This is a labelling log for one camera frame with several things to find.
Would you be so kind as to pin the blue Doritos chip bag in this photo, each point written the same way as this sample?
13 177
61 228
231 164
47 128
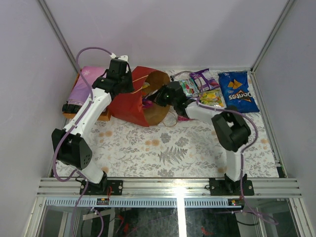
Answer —
234 87

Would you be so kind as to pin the black object beside tray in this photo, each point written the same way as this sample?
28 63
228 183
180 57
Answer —
70 108

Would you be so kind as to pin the green Fox's candy bag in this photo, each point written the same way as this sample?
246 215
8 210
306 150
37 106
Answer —
211 98

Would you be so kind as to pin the purple Fox's candy bag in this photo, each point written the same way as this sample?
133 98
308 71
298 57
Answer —
182 118

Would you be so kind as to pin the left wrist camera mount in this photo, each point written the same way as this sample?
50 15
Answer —
118 60

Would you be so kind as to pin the red paper bag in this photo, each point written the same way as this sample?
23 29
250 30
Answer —
129 106

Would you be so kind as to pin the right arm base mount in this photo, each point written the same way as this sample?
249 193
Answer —
227 187

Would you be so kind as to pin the purple pillow package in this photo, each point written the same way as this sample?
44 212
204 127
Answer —
80 91

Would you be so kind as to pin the teal Fox's candy bag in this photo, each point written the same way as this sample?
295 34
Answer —
189 88

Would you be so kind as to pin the aluminium front rail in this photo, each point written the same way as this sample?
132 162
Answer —
169 188

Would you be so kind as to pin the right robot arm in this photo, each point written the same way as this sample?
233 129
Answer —
231 129

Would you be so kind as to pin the purple snack packet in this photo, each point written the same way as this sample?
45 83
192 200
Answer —
204 80

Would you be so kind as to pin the floral tablecloth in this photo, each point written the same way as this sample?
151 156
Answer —
173 149

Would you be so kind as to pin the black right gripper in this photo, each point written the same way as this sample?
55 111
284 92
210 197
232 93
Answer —
157 97

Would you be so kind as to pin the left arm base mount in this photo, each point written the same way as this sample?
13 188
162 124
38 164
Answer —
105 187

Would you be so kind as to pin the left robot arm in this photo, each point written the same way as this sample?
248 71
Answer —
69 143

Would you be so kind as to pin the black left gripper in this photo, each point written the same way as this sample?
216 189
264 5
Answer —
128 82

